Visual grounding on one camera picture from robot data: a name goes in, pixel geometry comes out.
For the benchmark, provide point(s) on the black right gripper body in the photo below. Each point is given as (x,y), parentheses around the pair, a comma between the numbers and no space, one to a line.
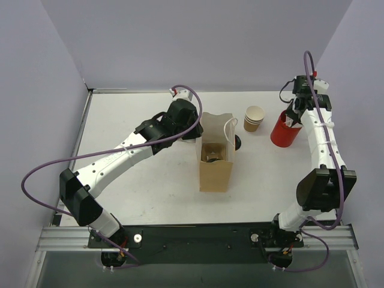
(293,113)

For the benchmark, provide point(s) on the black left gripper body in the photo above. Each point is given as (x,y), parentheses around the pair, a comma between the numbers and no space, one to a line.
(197,132)

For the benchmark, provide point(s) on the pulp cup carrier tray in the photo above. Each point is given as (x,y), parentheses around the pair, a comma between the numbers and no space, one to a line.
(213,150)

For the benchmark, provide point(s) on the brown paper takeout bag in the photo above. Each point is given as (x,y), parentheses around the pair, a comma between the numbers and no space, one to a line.
(215,177)

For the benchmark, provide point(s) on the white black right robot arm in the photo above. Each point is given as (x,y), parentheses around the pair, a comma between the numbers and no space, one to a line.
(329,182)

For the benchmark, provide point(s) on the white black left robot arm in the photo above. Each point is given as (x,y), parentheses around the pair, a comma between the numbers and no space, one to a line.
(78,190)

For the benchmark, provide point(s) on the black coffee lid stack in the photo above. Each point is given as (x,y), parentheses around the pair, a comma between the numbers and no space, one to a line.
(238,142)

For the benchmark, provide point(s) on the red cylindrical straw holder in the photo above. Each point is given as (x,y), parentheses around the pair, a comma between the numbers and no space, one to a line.
(283,135)

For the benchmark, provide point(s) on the stacked kraft paper cups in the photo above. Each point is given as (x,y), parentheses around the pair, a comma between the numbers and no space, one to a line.
(254,116)

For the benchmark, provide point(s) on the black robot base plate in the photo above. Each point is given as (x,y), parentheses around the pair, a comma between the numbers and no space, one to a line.
(224,243)

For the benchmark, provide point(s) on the aluminium front frame rail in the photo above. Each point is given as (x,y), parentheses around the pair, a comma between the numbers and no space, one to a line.
(79,238)

